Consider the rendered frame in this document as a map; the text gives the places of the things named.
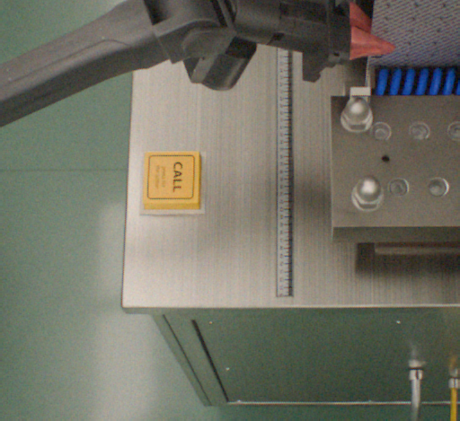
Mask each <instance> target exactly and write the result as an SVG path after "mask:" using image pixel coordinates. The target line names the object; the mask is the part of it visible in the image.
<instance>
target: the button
mask: <svg viewBox="0 0 460 421"><path fill-rule="evenodd" d="M200 189H201V155H200V152H199V151H188V152H146V153H145V158H144V180H143V201H142V203H143V205H144V207H145V209H146V210H187V209H199V208H200Z"/></svg>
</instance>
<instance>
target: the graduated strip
mask: <svg viewBox="0 0 460 421"><path fill-rule="evenodd" d="M276 297H294V119H293V50H288V49H283V48H277V80H276Z"/></svg>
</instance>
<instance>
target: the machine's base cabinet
mask: <svg viewBox="0 0 460 421"><path fill-rule="evenodd" d="M151 316H152V318H153V319H154V322H155V325H156V326H157V327H158V329H160V331H161V332H162V334H163V336H164V340H165V341H166V343H167V345H168V347H169V348H170V349H171V351H172V353H173V355H175V357H176V360H177V362H178V363H179V365H180V367H181V369H182V370H183V372H184V374H185V375H186V377H187V379H188V382H190V384H191V386H192V388H193V389H194V390H195V392H196V394H197V396H198V397H199V400H200V402H201V403H202V405H203V407H211V405H212V407H254V406H313V407H378V406H410V405H411V382H409V381H407V372H408V371H410V370H422V371H424V372H425V374H426V380H425V381H424V382H422V386H421V405H422V406H451V390H449V389H448V388H447V382H448V381H449V380H451V379H453V378H457V379H459V380H460V313H381V314H151Z"/></svg>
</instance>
